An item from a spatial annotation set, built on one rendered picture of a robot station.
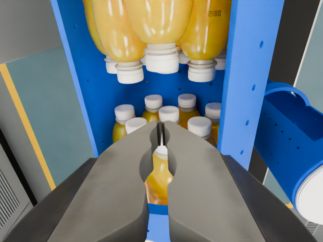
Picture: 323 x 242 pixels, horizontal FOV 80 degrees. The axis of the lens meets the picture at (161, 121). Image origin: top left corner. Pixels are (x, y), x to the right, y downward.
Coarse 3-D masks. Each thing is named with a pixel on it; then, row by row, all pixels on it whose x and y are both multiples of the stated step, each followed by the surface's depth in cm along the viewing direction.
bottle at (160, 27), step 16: (128, 0) 18; (144, 0) 17; (160, 0) 17; (176, 0) 17; (192, 0) 19; (128, 16) 20; (144, 16) 18; (160, 16) 18; (176, 16) 18; (144, 32) 19; (160, 32) 19; (176, 32) 19; (144, 48) 22; (160, 48) 21; (176, 48) 21
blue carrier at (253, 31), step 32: (64, 0) 27; (256, 0) 16; (64, 32) 26; (256, 32) 17; (96, 64) 35; (256, 64) 19; (96, 96) 36; (128, 96) 44; (224, 96) 19; (256, 96) 22; (96, 128) 36; (224, 128) 20; (256, 128) 26; (160, 224) 27
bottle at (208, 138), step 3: (210, 132) 33; (207, 135) 32; (210, 135) 32; (204, 138) 31; (207, 138) 32; (210, 138) 33; (210, 141) 33; (213, 141) 33; (213, 144) 33; (216, 147) 34
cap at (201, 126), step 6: (192, 120) 33; (198, 120) 33; (204, 120) 32; (210, 120) 32; (192, 126) 31; (198, 126) 31; (204, 126) 31; (210, 126) 31; (192, 132) 32; (198, 132) 31; (204, 132) 31
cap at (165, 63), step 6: (174, 54) 22; (150, 60) 22; (156, 60) 21; (162, 60) 21; (168, 60) 21; (174, 60) 22; (150, 66) 22; (156, 66) 22; (162, 66) 21; (168, 66) 22; (174, 66) 22
